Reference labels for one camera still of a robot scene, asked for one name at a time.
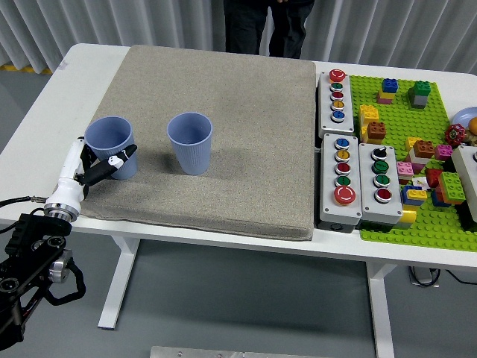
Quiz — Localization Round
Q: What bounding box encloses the pink toy brick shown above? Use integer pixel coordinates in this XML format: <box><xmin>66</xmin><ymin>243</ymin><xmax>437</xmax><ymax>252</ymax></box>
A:
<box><xmin>396</xmin><ymin>161</ymin><xmax>415</xmax><ymax>184</ymax></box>

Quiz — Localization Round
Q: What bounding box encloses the five-button box without rim screws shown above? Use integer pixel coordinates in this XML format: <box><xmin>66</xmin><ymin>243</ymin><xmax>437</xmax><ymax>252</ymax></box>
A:
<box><xmin>317</xmin><ymin>69</ymin><xmax>356</xmax><ymax>138</ymax></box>

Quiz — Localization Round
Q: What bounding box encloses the five-button box with rim screws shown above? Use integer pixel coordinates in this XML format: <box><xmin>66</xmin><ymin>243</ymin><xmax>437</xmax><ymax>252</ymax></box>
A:
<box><xmin>319</xmin><ymin>133</ymin><xmax>364</xmax><ymax>224</ymax></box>

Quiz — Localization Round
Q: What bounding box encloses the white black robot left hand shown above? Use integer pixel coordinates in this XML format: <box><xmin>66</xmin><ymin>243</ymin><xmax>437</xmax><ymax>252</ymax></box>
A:
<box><xmin>49</xmin><ymin>136</ymin><xmax>138</xmax><ymax>210</ymax></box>

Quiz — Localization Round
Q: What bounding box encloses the green studded baseplate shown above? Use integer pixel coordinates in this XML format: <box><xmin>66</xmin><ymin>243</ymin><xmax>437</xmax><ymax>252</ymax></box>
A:
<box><xmin>348</xmin><ymin>75</ymin><xmax>477</xmax><ymax>251</ymax></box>

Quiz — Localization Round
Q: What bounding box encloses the four-button box with black switch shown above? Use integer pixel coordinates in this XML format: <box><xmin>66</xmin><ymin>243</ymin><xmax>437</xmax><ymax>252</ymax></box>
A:
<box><xmin>358</xmin><ymin>142</ymin><xmax>404</xmax><ymax>225</ymax></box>

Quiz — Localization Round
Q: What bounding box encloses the brown toy brick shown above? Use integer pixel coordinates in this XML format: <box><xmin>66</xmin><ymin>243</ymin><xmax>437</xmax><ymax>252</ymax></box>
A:
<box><xmin>366</xmin><ymin>122</ymin><xmax>388</xmax><ymax>145</ymax></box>

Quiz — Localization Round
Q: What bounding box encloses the white table leg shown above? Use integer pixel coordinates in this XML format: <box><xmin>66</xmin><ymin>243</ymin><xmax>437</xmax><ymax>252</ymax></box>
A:
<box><xmin>97</xmin><ymin>235</ymin><xmax>142</xmax><ymax>331</ymax></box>
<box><xmin>364</xmin><ymin>260</ymin><xmax>398</xmax><ymax>358</ymax></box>

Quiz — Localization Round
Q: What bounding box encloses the blue ribbed plastic cup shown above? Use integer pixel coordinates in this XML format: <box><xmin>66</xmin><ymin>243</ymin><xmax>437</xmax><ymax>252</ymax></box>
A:
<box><xmin>84</xmin><ymin>116</ymin><xmax>139</xmax><ymax>180</ymax></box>
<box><xmin>166</xmin><ymin>113</ymin><xmax>214</xmax><ymax>176</ymax></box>

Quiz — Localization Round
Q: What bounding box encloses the yellow cylinder brick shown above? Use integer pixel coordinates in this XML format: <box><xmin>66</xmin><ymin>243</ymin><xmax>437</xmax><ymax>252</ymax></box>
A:
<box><xmin>394</xmin><ymin>208</ymin><xmax>417</xmax><ymax>229</ymax></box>

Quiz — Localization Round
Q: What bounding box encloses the power strip with cables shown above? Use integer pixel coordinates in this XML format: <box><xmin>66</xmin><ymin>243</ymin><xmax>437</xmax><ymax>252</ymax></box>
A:
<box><xmin>408</xmin><ymin>265</ymin><xmax>477</xmax><ymax>288</ymax></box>

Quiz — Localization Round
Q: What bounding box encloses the red valve wheel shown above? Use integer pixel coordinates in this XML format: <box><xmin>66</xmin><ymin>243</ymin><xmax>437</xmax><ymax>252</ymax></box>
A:
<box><xmin>446</xmin><ymin>124</ymin><xmax>466</xmax><ymax>146</ymax></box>

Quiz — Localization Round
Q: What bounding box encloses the white pleated curtain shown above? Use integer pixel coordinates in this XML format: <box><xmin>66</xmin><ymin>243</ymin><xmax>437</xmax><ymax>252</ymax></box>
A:
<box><xmin>0</xmin><ymin>0</ymin><xmax>477</xmax><ymax>75</ymax></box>

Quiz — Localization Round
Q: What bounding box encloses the person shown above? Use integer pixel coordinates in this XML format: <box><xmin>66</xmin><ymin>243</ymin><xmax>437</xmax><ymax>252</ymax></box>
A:
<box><xmin>223</xmin><ymin>0</ymin><xmax>316</xmax><ymax>60</ymax></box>

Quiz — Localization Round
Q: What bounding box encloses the blue yellow pink brick stack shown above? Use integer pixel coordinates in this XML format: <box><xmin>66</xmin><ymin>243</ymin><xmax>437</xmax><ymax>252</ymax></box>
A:
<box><xmin>376</xmin><ymin>78</ymin><xmax>399</xmax><ymax>105</ymax></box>

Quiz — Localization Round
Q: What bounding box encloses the green grey brick stack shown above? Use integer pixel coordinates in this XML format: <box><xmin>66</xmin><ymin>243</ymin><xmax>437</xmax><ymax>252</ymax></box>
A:
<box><xmin>407</xmin><ymin>81</ymin><xmax>432</xmax><ymax>110</ymax></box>

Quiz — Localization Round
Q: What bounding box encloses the grey-brown fabric mat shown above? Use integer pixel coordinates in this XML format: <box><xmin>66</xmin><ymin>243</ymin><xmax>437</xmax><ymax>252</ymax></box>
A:
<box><xmin>73</xmin><ymin>45</ymin><xmax>316</xmax><ymax>242</ymax></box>

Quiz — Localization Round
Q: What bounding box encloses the light blue plate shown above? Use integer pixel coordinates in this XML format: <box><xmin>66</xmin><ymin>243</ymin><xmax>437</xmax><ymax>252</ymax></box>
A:
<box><xmin>452</xmin><ymin>107</ymin><xmax>477</xmax><ymax>130</ymax></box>

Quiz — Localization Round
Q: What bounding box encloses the brown yellow white brick stack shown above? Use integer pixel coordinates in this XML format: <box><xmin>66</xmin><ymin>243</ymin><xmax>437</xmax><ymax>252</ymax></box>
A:
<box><xmin>404</xmin><ymin>136</ymin><xmax>436</xmax><ymax>175</ymax></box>

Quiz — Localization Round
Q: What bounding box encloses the white box with black base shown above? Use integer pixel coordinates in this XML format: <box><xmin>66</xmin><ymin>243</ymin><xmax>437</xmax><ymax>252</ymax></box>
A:
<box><xmin>450</xmin><ymin>145</ymin><xmax>477</xmax><ymax>230</ymax></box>

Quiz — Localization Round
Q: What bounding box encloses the green orange brick stack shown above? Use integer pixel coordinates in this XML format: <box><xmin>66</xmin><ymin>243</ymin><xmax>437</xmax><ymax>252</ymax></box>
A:
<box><xmin>431</xmin><ymin>172</ymin><xmax>467</xmax><ymax>208</ymax></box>

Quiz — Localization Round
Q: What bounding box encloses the red toy brick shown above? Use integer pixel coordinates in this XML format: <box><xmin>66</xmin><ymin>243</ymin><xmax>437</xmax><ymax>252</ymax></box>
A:
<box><xmin>424</xmin><ymin>168</ymin><xmax>444</xmax><ymax>189</ymax></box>

